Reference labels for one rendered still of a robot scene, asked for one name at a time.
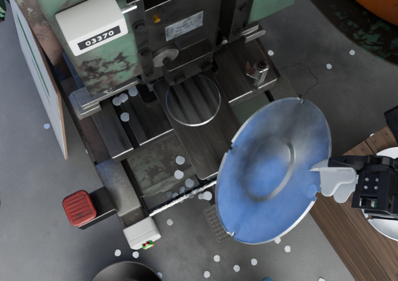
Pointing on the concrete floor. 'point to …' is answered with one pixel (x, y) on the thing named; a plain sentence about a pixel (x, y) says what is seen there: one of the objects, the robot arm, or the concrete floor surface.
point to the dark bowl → (127, 272)
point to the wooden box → (359, 225)
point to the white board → (41, 74)
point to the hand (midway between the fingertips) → (318, 166)
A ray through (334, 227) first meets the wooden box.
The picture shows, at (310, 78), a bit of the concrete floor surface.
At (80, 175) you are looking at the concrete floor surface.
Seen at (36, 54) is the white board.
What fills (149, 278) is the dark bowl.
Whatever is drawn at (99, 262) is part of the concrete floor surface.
